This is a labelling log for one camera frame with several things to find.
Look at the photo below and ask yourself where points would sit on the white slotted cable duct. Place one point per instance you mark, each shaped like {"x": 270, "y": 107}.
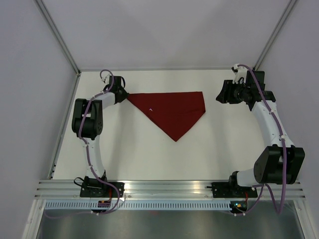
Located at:
{"x": 151, "y": 205}

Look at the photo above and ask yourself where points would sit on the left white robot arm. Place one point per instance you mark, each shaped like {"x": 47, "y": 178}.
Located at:
{"x": 87, "y": 124}

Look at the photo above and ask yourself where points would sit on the aluminium frame post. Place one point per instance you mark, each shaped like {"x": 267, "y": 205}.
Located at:
{"x": 57, "y": 35}
{"x": 276, "y": 32}

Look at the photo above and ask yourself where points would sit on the dark red cloth napkin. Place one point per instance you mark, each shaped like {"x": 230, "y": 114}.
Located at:
{"x": 174, "y": 113}

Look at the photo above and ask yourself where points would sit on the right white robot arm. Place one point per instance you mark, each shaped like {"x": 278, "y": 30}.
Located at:
{"x": 280, "y": 161}

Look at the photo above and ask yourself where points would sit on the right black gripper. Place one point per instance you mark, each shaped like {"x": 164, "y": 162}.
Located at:
{"x": 228, "y": 86}

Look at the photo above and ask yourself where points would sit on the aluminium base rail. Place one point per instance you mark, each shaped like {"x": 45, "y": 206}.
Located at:
{"x": 140, "y": 190}

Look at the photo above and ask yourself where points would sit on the right aluminium frame post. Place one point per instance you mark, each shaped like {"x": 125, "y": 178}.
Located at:
{"x": 276, "y": 32}

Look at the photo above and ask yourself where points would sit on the left aluminium frame post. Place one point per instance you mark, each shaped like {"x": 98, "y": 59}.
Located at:
{"x": 57, "y": 35}

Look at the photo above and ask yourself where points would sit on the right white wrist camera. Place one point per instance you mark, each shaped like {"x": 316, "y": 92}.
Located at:
{"x": 240, "y": 74}

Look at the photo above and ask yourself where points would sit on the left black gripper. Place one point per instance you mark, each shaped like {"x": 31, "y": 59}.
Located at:
{"x": 125, "y": 95}

